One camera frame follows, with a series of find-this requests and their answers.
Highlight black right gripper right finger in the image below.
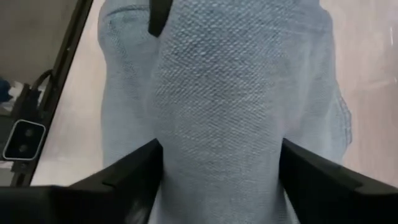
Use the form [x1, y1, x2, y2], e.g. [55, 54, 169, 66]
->
[278, 138, 398, 224]

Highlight black camera cable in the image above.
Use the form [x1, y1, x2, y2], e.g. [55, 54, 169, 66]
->
[29, 68, 56, 110]

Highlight small black table camera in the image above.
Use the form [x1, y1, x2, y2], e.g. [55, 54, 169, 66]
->
[2, 119, 47, 162]

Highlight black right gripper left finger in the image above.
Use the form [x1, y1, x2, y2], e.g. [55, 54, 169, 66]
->
[0, 138, 164, 224]

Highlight black aluminium table frame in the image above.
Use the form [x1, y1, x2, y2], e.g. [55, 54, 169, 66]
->
[12, 0, 94, 187]

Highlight person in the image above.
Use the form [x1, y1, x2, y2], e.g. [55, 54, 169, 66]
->
[0, 77, 15, 104]

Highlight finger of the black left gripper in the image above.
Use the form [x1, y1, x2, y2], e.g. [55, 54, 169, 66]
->
[148, 0, 174, 38]

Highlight light blue denim jeans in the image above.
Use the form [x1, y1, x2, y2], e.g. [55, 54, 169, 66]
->
[98, 0, 354, 224]

